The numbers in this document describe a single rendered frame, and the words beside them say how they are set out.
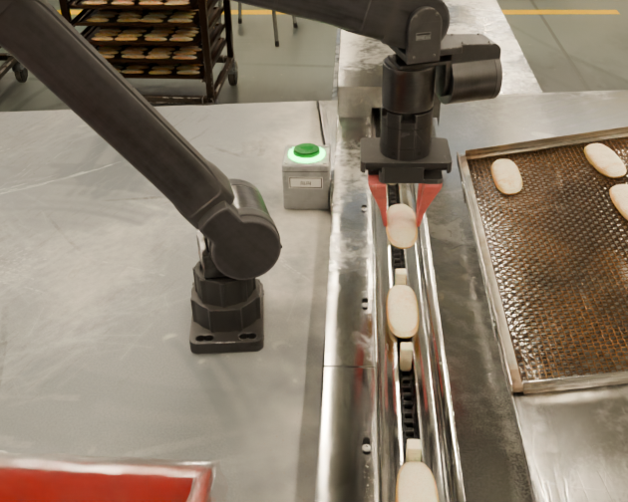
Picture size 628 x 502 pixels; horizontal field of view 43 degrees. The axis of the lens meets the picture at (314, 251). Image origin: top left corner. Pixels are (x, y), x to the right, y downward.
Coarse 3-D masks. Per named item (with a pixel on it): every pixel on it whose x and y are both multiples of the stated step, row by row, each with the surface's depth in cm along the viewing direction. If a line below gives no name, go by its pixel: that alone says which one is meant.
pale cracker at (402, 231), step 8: (392, 208) 98; (400, 208) 97; (408, 208) 98; (392, 216) 96; (400, 216) 96; (408, 216) 96; (392, 224) 94; (400, 224) 94; (408, 224) 94; (416, 224) 95; (392, 232) 93; (400, 232) 93; (408, 232) 93; (416, 232) 93; (392, 240) 92; (400, 240) 92; (408, 240) 92; (400, 248) 92
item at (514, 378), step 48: (528, 144) 116; (480, 192) 108; (528, 192) 106; (480, 240) 98; (528, 240) 97; (576, 240) 95; (624, 240) 93; (528, 336) 82; (528, 384) 75; (576, 384) 75
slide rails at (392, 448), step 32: (384, 256) 103; (416, 256) 103; (384, 288) 97; (416, 288) 97; (384, 320) 92; (384, 352) 87; (416, 352) 87; (384, 384) 83; (416, 384) 83; (384, 416) 79; (384, 448) 75; (384, 480) 72
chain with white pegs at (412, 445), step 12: (396, 192) 119; (396, 252) 106; (396, 264) 103; (396, 276) 96; (408, 348) 84; (408, 360) 85; (408, 372) 86; (408, 384) 84; (408, 396) 83; (408, 420) 80; (408, 432) 79; (408, 444) 73; (420, 444) 73; (408, 456) 73; (420, 456) 73
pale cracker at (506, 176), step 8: (496, 160) 113; (504, 160) 112; (496, 168) 111; (504, 168) 110; (512, 168) 110; (496, 176) 109; (504, 176) 108; (512, 176) 108; (520, 176) 108; (496, 184) 108; (504, 184) 107; (512, 184) 107; (520, 184) 107; (504, 192) 106; (512, 192) 106
